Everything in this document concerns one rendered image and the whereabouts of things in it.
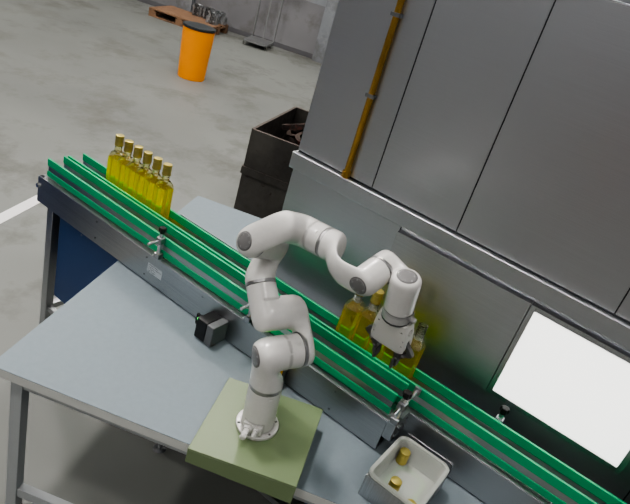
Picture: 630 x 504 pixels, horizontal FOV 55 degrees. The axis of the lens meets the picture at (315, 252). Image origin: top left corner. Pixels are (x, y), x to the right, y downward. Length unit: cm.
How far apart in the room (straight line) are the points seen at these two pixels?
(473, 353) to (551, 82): 84
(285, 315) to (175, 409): 49
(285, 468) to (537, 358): 81
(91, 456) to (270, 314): 136
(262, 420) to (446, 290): 70
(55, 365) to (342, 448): 91
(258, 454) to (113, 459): 111
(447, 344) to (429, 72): 85
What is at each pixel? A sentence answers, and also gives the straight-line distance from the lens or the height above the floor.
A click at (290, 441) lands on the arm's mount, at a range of 182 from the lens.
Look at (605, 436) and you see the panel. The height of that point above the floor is 106.
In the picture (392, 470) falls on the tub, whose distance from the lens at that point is 195.
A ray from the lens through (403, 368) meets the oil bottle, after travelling 196.
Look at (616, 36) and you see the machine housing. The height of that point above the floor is 206.
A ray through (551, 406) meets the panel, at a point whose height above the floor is 106.
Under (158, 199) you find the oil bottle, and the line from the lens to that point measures 246.
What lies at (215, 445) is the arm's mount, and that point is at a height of 81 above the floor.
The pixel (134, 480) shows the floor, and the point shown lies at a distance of 272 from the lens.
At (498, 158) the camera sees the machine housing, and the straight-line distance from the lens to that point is 185.
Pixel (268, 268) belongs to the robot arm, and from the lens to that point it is 167.
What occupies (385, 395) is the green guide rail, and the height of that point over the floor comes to 94.
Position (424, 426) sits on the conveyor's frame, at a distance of 199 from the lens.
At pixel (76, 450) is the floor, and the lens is 280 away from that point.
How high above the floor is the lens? 210
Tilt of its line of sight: 27 degrees down
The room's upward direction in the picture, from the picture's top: 17 degrees clockwise
